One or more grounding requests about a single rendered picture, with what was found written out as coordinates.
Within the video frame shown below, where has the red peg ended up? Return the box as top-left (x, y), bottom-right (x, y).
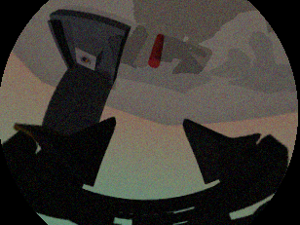
top-left (149, 34), bottom-right (165, 68)

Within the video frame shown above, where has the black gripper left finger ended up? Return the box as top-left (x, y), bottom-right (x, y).
top-left (31, 117), bottom-right (116, 187)

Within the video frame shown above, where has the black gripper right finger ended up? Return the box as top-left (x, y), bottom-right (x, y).
top-left (182, 119), bottom-right (260, 184)

